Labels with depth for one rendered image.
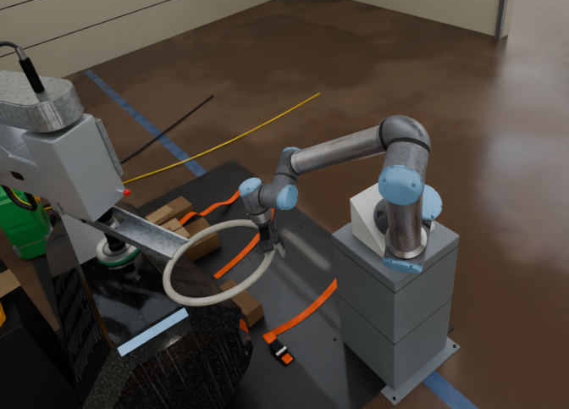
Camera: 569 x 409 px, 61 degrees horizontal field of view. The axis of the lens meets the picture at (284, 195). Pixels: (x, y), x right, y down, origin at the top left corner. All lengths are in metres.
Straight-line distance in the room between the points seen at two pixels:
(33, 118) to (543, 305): 2.74
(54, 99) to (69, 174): 0.31
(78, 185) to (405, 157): 1.36
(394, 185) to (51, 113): 1.30
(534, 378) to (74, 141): 2.43
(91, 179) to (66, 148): 0.19
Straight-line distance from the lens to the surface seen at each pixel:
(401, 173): 1.29
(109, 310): 2.28
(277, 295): 3.10
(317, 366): 2.79
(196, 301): 1.86
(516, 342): 2.97
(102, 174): 2.22
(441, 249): 2.16
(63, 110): 2.02
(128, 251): 2.46
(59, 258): 2.82
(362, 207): 2.08
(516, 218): 3.65
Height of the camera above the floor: 2.39
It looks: 39 degrees down
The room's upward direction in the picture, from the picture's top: 10 degrees counter-clockwise
